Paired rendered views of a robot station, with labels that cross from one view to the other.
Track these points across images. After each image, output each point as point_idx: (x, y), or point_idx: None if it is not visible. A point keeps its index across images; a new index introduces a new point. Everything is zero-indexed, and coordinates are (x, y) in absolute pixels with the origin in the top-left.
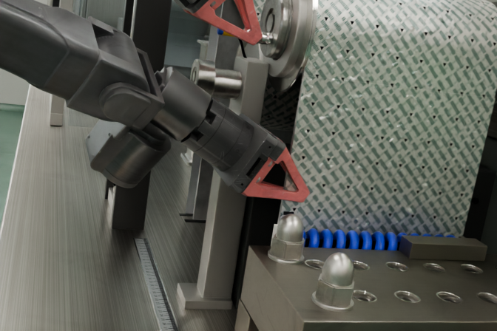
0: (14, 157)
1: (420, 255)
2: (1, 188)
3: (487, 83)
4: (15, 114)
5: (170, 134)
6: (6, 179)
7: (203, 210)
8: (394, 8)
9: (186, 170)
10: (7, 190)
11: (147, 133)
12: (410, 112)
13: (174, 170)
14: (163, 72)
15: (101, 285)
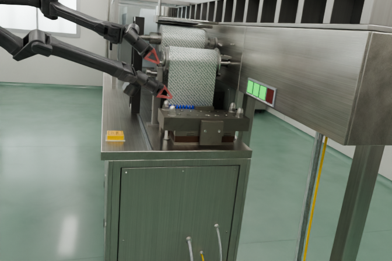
0: (95, 106)
1: (197, 109)
2: (92, 119)
3: (213, 70)
4: (94, 90)
5: (139, 84)
6: (94, 115)
7: None
8: (189, 54)
9: None
10: (94, 119)
11: (135, 84)
12: (195, 77)
13: (150, 99)
14: (137, 71)
15: (128, 123)
